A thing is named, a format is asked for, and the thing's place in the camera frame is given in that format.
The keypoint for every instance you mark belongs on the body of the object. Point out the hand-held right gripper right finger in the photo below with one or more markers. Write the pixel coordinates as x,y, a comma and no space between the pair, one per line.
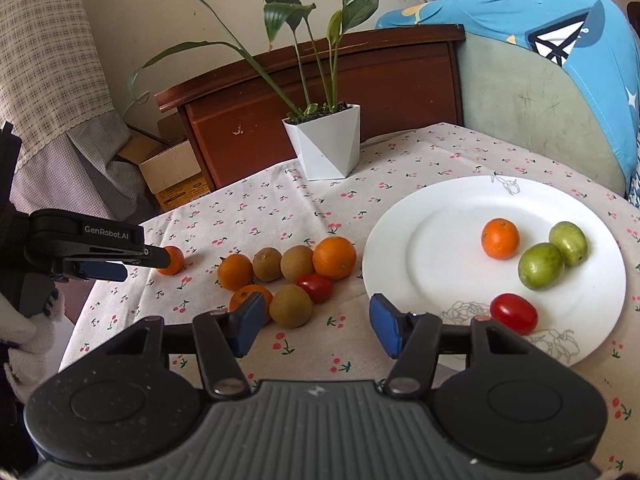
385,327

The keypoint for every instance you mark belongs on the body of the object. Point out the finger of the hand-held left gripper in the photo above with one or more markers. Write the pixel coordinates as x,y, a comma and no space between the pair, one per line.
105,271
100,240

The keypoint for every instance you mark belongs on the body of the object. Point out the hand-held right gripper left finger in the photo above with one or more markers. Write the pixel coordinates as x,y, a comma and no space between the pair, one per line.
247,325

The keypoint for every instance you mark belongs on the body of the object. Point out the brown kiwi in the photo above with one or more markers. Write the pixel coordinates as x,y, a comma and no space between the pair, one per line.
297,262
266,264
291,306

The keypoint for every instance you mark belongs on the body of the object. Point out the red cherry tomato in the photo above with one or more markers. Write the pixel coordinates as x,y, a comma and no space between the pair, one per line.
514,313
315,287

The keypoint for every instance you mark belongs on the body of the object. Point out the large orange mandarin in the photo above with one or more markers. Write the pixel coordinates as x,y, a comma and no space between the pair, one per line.
334,257

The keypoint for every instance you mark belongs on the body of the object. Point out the white round plate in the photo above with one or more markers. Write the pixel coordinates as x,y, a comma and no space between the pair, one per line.
440,240

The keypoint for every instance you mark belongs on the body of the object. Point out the person's left hand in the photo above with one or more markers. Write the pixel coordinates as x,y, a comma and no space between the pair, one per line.
25,350

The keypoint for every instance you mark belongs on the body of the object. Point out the open cardboard box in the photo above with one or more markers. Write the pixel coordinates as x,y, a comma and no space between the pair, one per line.
175,170

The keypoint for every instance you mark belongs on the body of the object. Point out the cherry print tablecloth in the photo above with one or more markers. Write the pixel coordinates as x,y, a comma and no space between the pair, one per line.
300,200

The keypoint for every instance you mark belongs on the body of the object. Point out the green jujube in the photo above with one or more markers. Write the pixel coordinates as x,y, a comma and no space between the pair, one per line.
567,242
540,265

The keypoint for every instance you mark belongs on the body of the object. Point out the checkered fabric cover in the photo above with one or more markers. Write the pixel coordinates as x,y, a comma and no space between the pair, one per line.
50,60

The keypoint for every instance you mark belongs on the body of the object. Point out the white faceted plant pot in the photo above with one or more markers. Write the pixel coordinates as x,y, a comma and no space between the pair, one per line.
320,145

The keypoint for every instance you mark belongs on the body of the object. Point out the brown wooden cabinet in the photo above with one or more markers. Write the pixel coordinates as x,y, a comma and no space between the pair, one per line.
375,85

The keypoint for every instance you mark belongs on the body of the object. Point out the grey-green sofa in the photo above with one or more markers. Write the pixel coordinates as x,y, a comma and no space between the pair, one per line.
510,95

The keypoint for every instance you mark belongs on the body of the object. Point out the green leafy plant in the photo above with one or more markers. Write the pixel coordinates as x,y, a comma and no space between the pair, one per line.
277,15

